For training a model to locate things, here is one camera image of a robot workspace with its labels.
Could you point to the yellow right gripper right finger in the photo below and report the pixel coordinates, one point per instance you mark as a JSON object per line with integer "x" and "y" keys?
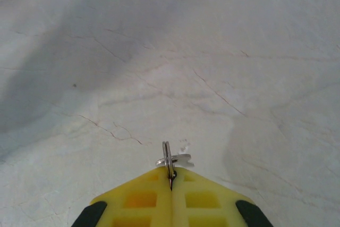
{"x": 207, "y": 200}

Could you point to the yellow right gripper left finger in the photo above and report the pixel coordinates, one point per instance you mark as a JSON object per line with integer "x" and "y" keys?
{"x": 138, "y": 200}

